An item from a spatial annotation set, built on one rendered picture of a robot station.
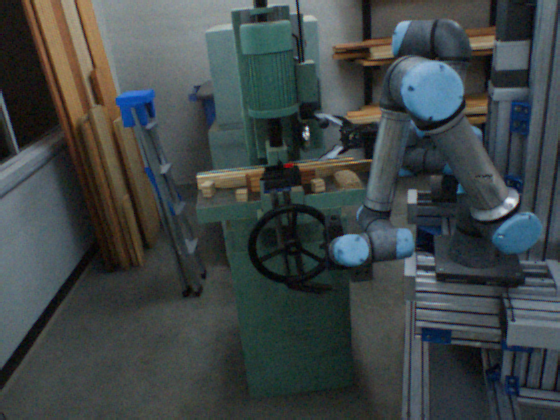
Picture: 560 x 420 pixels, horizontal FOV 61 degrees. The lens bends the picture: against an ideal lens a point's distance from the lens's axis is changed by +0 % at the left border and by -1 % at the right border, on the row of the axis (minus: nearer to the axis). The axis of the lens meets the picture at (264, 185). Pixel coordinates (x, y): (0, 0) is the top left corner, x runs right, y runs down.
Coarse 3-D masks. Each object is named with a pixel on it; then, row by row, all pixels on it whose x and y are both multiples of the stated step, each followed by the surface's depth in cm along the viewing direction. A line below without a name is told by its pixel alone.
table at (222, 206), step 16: (224, 192) 177; (256, 192) 174; (304, 192) 169; (320, 192) 168; (336, 192) 167; (352, 192) 168; (208, 208) 166; (224, 208) 166; (240, 208) 167; (256, 208) 167; (320, 208) 169; (272, 224) 159
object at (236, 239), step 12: (228, 228) 171; (264, 228) 171; (300, 228) 171; (312, 228) 172; (324, 228) 172; (228, 240) 171; (240, 240) 172; (264, 240) 172; (276, 240) 173; (312, 240) 174; (324, 240) 174
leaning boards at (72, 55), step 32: (32, 0) 249; (64, 0) 287; (32, 32) 251; (64, 32) 286; (96, 32) 327; (64, 64) 273; (96, 64) 320; (64, 96) 269; (96, 96) 313; (64, 128) 271; (96, 128) 276; (128, 128) 315; (96, 160) 278; (128, 160) 309; (96, 192) 293; (128, 192) 320; (96, 224) 294; (128, 224) 303; (128, 256) 308
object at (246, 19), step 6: (276, 6) 174; (240, 12) 174; (246, 12) 174; (276, 12) 175; (246, 18) 175; (252, 18) 175; (270, 18) 176; (276, 18) 176; (246, 24) 176; (252, 120) 189
